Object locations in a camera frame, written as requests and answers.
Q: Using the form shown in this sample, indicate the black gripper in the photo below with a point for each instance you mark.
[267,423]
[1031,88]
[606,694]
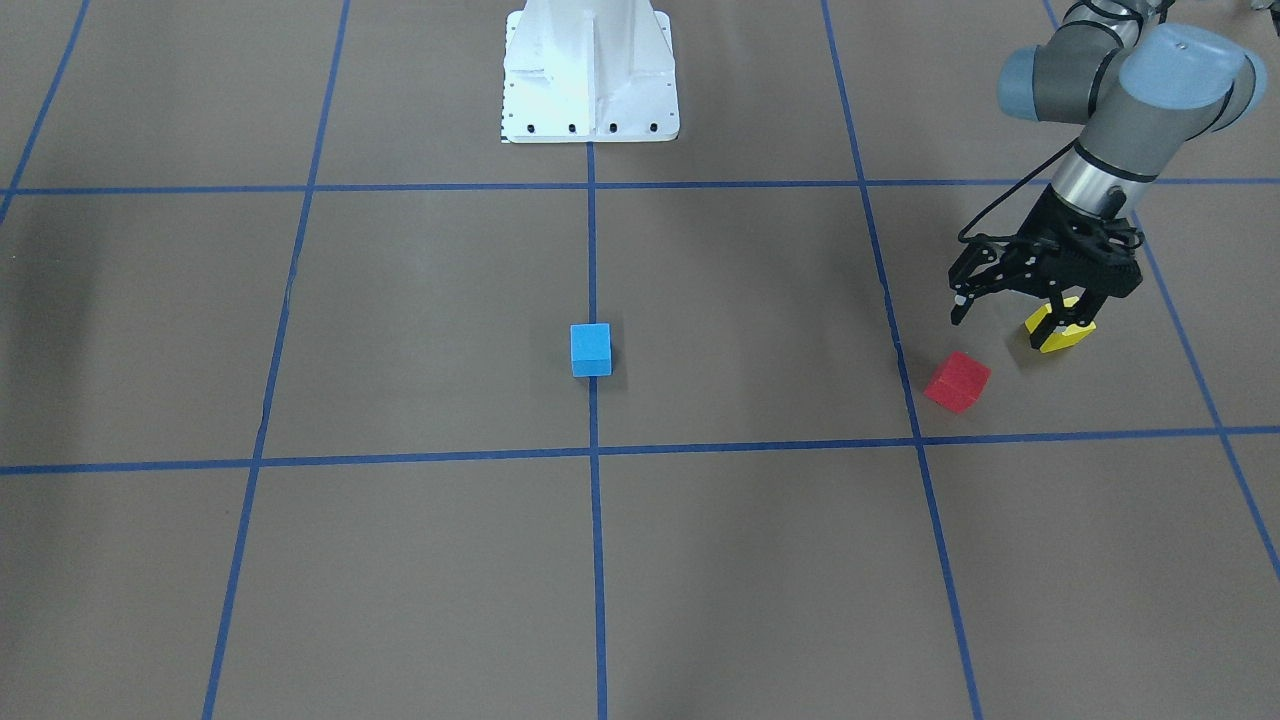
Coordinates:
[1052,222]

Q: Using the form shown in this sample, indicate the yellow cube block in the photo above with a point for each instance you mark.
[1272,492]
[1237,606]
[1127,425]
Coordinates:
[1061,336]

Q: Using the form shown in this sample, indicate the red cube block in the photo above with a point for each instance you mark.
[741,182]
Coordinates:
[958,382]

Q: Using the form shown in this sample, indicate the blue cube block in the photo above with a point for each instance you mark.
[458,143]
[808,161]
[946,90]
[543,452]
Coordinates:
[591,352]

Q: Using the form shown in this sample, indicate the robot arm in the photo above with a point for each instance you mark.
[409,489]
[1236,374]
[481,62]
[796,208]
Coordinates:
[1138,87]

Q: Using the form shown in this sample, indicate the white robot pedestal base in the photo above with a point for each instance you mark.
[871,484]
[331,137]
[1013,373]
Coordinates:
[589,72]

